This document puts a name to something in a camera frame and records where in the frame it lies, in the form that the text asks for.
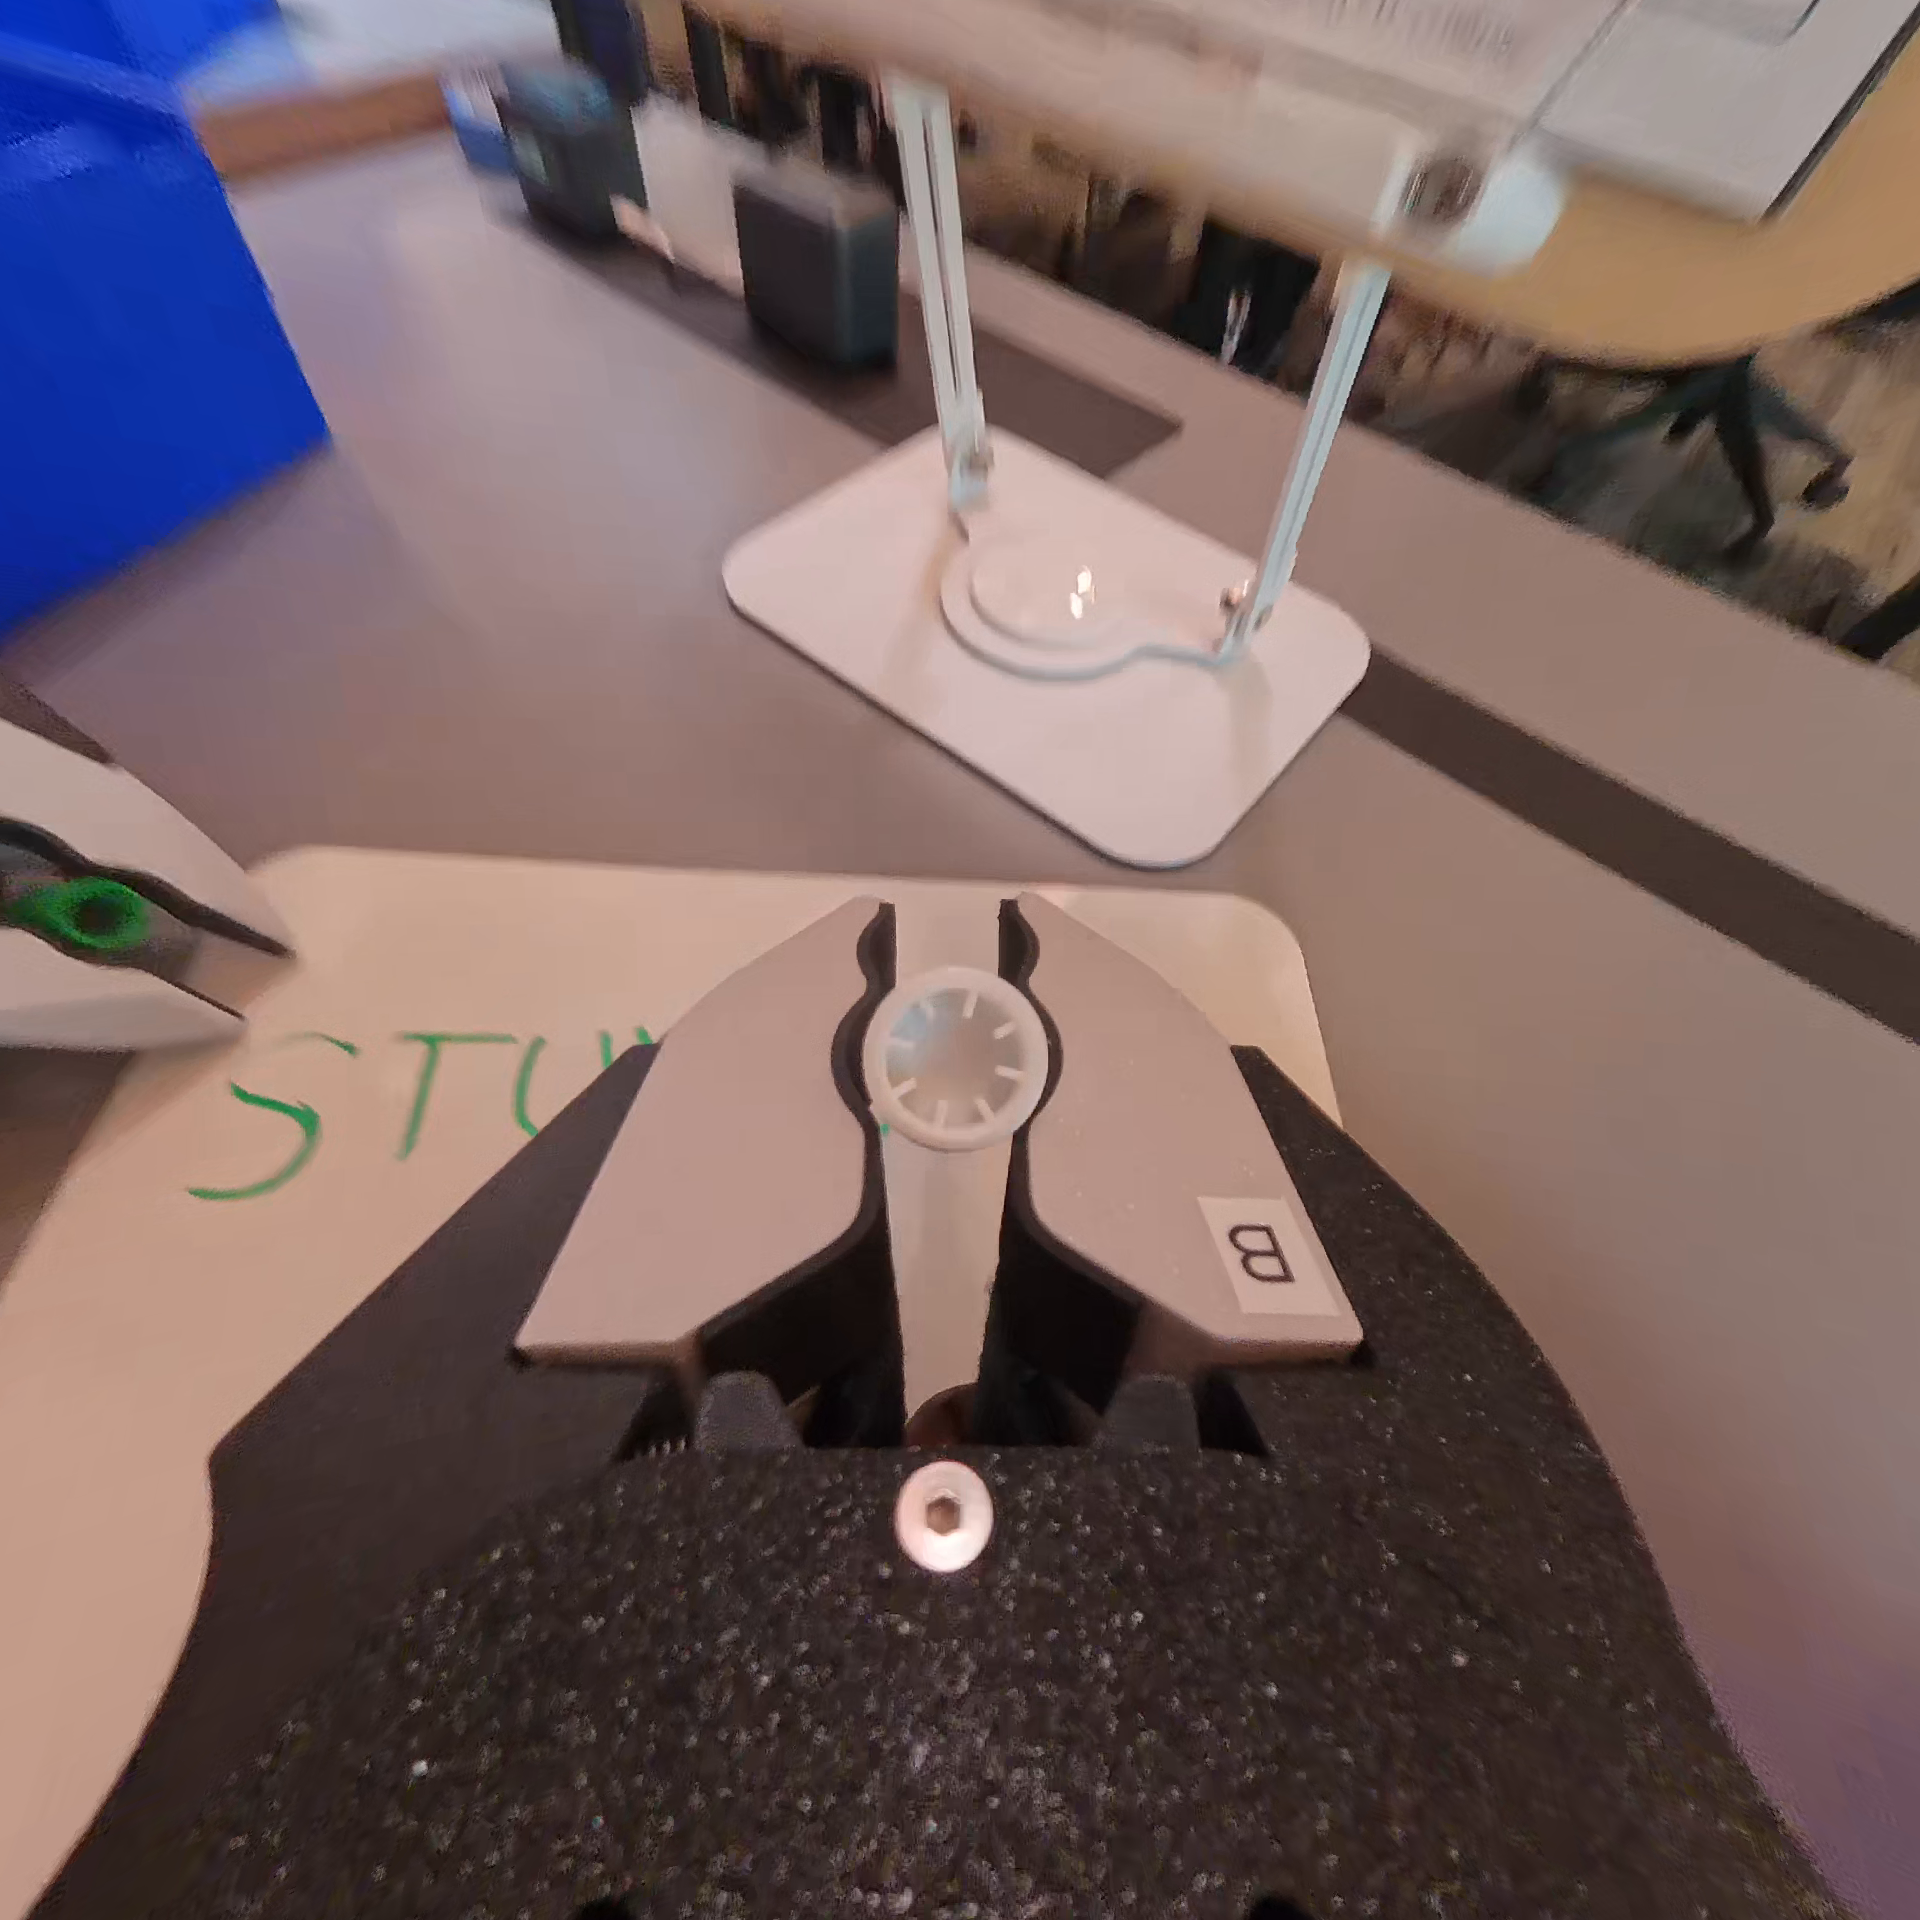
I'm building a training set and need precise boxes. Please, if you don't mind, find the green marker cap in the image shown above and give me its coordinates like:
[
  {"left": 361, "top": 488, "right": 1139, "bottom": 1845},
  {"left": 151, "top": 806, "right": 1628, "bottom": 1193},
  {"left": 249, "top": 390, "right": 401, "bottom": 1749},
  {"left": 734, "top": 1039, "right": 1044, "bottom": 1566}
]
[{"left": 5, "top": 880, "right": 156, "bottom": 957}]

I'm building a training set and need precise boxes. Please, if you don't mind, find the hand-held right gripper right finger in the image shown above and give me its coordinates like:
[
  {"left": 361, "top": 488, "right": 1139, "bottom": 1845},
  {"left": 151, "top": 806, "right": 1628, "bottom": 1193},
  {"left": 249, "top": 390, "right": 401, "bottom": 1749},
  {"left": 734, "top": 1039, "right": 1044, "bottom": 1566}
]
[{"left": 971, "top": 890, "right": 1367, "bottom": 1449}]

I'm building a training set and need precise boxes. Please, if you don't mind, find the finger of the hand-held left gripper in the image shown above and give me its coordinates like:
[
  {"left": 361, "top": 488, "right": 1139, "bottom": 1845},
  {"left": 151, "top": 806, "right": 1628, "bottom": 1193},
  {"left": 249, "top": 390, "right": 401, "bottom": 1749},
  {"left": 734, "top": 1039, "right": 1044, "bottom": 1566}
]
[
  {"left": 0, "top": 718, "right": 296, "bottom": 961},
  {"left": 0, "top": 927, "right": 251, "bottom": 1052}
]

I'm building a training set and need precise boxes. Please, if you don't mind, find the blue plastic bin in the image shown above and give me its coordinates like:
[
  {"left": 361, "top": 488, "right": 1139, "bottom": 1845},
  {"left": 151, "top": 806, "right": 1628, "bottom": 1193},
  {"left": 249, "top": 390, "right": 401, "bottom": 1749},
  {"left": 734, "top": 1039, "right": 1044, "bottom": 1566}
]
[
  {"left": 0, "top": 0, "right": 288, "bottom": 62},
  {"left": 0, "top": 30, "right": 331, "bottom": 640}
]

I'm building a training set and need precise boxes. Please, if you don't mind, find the black office chair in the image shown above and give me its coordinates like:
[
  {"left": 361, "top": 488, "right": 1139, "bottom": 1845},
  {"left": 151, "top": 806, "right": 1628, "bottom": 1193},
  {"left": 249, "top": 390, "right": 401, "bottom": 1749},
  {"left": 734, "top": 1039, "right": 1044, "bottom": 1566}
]
[{"left": 1558, "top": 351, "right": 1855, "bottom": 560}]

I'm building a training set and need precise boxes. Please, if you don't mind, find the wooden sign board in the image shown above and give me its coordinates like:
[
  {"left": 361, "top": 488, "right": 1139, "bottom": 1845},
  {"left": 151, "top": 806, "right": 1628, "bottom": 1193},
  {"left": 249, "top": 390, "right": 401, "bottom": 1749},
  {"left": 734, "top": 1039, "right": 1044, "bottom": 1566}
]
[{"left": 675, "top": 0, "right": 1920, "bottom": 367}]

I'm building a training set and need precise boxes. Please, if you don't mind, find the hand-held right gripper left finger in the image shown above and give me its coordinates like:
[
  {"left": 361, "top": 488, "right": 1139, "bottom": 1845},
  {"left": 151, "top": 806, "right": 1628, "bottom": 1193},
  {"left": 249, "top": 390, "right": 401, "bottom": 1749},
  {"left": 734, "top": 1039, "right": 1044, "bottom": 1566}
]
[{"left": 515, "top": 895, "right": 912, "bottom": 1449}]

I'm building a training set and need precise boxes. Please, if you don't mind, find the dark grey charger box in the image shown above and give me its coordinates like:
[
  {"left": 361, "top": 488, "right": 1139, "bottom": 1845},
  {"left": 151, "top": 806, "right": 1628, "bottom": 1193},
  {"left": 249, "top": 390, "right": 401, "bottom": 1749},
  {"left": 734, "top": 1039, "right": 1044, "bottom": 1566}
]
[{"left": 732, "top": 162, "right": 903, "bottom": 375}]

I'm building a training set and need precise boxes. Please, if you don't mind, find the white whiteboard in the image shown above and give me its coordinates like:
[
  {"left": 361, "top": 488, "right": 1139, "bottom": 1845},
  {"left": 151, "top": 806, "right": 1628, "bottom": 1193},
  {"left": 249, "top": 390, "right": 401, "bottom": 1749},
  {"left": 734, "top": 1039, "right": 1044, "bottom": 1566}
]
[{"left": 0, "top": 847, "right": 1342, "bottom": 1898}]

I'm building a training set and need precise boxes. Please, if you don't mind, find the wooden edged side table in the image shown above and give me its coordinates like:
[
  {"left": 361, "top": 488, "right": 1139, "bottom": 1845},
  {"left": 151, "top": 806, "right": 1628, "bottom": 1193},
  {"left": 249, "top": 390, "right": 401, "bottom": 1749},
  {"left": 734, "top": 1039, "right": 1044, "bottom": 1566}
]
[{"left": 193, "top": 0, "right": 495, "bottom": 178}]

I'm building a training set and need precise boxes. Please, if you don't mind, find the black and blue battery stack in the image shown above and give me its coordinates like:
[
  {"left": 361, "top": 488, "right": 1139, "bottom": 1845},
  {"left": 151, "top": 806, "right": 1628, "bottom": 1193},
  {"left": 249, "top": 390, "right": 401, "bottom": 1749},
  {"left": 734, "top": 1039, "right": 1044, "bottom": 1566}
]
[{"left": 502, "top": 60, "right": 649, "bottom": 241}]

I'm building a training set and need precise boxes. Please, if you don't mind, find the white metal stand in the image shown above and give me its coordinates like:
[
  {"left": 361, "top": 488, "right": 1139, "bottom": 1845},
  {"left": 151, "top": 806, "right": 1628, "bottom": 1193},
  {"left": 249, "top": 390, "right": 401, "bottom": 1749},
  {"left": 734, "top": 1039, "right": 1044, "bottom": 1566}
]
[{"left": 721, "top": 71, "right": 1567, "bottom": 872}]

